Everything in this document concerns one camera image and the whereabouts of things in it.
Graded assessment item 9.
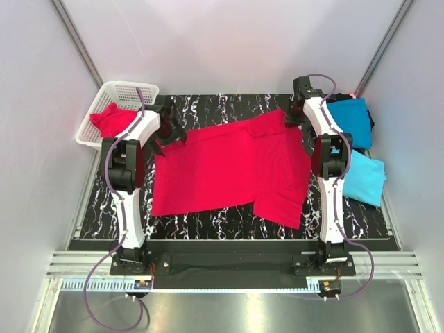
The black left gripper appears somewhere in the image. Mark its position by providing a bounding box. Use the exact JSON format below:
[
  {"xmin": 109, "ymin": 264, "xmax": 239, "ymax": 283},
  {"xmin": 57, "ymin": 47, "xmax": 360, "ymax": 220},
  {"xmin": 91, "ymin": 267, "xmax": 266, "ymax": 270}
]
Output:
[{"xmin": 148, "ymin": 117, "xmax": 186, "ymax": 156}]

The red t shirt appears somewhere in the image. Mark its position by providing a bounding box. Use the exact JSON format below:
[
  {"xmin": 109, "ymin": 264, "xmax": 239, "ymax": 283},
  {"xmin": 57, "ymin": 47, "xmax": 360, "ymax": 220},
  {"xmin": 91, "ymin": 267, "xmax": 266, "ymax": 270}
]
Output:
[
  {"xmin": 89, "ymin": 102, "xmax": 138, "ymax": 138},
  {"xmin": 151, "ymin": 109, "xmax": 310, "ymax": 229}
]

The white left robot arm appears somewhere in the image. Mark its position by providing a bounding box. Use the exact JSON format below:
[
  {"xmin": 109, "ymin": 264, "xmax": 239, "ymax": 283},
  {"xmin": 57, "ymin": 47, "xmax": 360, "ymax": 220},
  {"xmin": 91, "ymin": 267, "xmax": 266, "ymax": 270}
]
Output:
[{"xmin": 100, "ymin": 87, "xmax": 187, "ymax": 275}]

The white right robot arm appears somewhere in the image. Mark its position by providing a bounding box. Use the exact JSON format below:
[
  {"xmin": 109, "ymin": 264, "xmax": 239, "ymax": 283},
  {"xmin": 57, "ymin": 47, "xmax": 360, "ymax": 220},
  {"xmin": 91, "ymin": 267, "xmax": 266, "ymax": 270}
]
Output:
[{"xmin": 285, "ymin": 74, "xmax": 356, "ymax": 277}]

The red t shirt in basket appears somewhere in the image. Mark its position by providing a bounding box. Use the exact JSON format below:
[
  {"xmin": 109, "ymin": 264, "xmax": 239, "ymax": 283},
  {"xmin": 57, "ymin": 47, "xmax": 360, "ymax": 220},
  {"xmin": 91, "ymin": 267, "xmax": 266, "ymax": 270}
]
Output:
[{"xmin": 89, "ymin": 102, "xmax": 138, "ymax": 138}]

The white plastic basket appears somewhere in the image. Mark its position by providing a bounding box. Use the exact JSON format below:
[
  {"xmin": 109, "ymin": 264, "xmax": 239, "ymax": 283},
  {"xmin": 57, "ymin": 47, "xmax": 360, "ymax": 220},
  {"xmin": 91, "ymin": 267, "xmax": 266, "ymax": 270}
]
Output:
[{"xmin": 75, "ymin": 80, "xmax": 160, "ymax": 150}]

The folded teal t shirt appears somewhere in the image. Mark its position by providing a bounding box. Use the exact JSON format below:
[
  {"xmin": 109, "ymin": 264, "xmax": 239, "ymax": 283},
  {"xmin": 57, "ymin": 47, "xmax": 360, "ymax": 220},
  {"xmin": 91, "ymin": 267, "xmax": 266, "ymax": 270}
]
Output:
[{"xmin": 325, "ymin": 97, "xmax": 375, "ymax": 150}]

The folded light blue t shirt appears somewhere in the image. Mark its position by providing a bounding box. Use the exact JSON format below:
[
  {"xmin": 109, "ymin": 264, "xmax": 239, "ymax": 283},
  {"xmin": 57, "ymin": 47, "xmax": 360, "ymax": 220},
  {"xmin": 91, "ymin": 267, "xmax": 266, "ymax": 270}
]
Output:
[{"xmin": 343, "ymin": 150, "xmax": 386, "ymax": 207}]

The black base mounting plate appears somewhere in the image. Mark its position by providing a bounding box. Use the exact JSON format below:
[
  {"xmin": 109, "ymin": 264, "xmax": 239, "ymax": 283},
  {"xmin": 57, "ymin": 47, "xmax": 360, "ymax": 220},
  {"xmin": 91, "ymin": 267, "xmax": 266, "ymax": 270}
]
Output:
[{"xmin": 110, "ymin": 240, "xmax": 356, "ymax": 291}]

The aluminium frame rail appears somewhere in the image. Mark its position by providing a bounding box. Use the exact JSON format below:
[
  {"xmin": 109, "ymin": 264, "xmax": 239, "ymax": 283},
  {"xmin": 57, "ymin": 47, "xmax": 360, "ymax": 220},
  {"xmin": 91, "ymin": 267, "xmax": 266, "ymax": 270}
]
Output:
[{"xmin": 46, "ymin": 251, "xmax": 422, "ymax": 279}]

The right aluminium corner post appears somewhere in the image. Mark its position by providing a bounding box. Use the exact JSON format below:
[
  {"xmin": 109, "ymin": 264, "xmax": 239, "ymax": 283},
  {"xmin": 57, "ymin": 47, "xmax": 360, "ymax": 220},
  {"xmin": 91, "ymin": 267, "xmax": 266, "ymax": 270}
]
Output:
[{"xmin": 355, "ymin": 0, "xmax": 416, "ymax": 97}]

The aluminium corner post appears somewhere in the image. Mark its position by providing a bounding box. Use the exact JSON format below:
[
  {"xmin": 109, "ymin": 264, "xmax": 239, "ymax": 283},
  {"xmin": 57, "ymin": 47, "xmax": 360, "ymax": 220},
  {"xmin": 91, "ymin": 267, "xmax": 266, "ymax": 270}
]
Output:
[
  {"xmin": 355, "ymin": 0, "xmax": 416, "ymax": 97},
  {"xmin": 49, "ymin": 0, "xmax": 104, "ymax": 89}
]

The left aluminium corner post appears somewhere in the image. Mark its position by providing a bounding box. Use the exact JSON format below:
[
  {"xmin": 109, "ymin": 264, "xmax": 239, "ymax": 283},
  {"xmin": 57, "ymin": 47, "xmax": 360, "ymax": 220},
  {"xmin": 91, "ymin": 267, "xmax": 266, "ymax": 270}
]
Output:
[{"xmin": 49, "ymin": 0, "xmax": 104, "ymax": 89}]

